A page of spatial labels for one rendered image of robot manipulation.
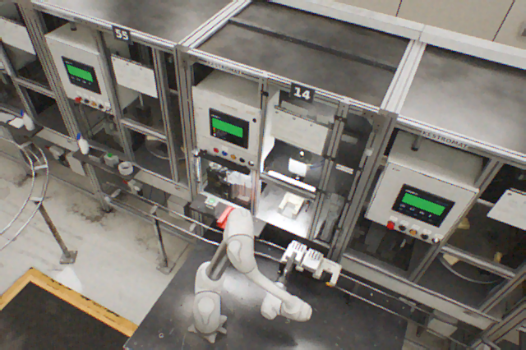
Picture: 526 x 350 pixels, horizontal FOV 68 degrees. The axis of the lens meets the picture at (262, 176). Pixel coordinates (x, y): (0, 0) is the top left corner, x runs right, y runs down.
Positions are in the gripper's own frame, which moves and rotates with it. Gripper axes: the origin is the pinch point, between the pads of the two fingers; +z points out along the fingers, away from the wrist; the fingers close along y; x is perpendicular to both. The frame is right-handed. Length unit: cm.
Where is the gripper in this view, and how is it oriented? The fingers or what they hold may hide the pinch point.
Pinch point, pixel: (292, 258)
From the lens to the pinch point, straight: 256.1
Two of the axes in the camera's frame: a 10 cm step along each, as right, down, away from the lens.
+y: 0.4, -6.4, -7.7
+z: 4.2, -6.9, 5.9
